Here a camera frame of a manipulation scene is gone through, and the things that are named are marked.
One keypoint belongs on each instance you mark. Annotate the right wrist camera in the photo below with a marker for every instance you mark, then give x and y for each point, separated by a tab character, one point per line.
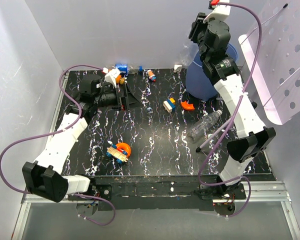
219	12

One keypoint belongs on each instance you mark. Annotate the orange juice bottle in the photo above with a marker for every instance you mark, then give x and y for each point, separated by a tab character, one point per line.
120	80

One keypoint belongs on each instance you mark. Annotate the white blue yellow block stack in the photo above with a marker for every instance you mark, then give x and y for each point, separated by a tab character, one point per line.
169	105

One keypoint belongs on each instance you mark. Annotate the clear bottle near tripod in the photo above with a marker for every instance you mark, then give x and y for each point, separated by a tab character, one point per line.
197	131

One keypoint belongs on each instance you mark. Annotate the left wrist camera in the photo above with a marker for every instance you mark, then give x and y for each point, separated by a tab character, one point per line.
112	76

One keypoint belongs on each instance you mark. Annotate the orange curved toy piece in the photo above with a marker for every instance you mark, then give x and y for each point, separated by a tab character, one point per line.
187	106

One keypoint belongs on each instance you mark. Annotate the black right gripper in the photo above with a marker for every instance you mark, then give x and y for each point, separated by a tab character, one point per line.
196	26

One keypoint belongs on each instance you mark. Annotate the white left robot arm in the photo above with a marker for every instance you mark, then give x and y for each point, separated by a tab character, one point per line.
43	177

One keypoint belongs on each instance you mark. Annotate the blue plastic bin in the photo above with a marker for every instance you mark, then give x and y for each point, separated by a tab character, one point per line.
203	73

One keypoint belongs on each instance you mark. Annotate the small white corner block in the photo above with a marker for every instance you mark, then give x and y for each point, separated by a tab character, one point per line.
177	68

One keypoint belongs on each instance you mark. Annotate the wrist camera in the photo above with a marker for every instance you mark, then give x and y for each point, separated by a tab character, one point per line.
112	76
219	12

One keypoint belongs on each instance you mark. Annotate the clear Pepsi bottle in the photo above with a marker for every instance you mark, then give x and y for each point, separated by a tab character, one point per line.
126	69

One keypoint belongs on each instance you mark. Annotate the small toy figure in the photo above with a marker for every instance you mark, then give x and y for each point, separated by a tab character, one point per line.
151	76

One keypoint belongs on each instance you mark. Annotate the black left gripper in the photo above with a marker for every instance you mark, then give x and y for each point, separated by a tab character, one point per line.
131	101

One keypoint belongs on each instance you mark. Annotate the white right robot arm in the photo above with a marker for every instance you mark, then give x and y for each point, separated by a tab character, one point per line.
252	134

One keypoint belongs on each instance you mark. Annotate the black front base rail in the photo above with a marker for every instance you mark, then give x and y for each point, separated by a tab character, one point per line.
163	192

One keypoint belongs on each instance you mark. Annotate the orange ring toy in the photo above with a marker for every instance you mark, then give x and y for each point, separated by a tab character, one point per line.
124	147

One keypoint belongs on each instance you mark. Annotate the beige toy car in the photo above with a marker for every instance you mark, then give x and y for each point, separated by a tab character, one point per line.
120	155

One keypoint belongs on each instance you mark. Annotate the white perforated panel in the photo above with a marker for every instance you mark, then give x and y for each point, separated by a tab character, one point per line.
275	86

